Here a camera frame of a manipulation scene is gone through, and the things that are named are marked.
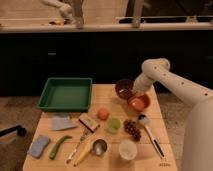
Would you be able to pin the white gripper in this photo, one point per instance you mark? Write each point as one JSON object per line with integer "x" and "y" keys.
{"x": 142, "y": 84}

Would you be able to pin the dark maroon bowl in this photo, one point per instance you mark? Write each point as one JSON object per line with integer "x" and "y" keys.
{"x": 123, "y": 88}

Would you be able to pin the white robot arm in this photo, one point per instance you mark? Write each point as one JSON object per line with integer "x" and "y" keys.
{"x": 198, "y": 139}

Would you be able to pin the green plastic tray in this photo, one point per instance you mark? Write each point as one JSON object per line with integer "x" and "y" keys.
{"x": 66, "y": 95}

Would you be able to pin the orange bowl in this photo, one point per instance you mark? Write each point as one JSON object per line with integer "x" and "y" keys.
{"x": 139, "y": 103}

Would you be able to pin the bunch of dark grapes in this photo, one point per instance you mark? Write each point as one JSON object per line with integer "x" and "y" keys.
{"x": 131, "y": 128}

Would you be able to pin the orange fruit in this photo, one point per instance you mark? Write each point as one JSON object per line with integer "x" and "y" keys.
{"x": 103, "y": 113}

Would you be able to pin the green plastic cup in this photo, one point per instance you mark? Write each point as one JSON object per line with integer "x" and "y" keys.
{"x": 113, "y": 125}

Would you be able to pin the brown scrub brush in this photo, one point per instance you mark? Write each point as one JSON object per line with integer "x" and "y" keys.
{"x": 89, "y": 122}

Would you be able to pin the white plastic cup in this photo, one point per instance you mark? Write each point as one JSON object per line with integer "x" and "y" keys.
{"x": 127, "y": 150}

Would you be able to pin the metal cup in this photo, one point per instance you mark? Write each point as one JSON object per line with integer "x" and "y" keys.
{"x": 99, "y": 147}

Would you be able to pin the metal fork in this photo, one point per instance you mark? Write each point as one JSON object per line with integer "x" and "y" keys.
{"x": 72, "y": 154}

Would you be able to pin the grey folded cloth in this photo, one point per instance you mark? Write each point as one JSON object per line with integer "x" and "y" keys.
{"x": 62, "y": 122}

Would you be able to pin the green cucumber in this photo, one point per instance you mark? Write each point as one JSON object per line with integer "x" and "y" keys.
{"x": 57, "y": 145}

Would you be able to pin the blue sponge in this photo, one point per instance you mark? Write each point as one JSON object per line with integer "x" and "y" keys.
{"x": 38, "y": 145}

